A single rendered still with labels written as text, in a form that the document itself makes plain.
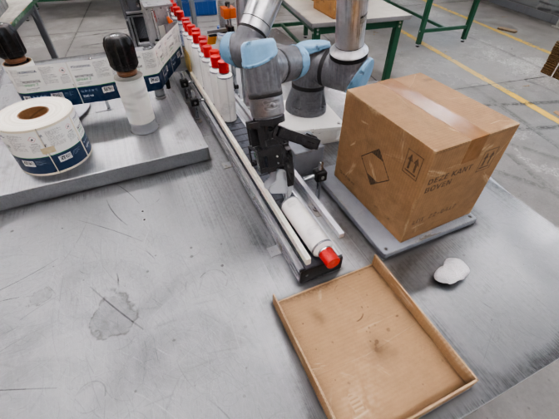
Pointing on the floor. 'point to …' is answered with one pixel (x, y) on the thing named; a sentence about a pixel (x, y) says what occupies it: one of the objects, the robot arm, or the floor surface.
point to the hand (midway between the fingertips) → (288, 194)
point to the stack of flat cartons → (552, 63)
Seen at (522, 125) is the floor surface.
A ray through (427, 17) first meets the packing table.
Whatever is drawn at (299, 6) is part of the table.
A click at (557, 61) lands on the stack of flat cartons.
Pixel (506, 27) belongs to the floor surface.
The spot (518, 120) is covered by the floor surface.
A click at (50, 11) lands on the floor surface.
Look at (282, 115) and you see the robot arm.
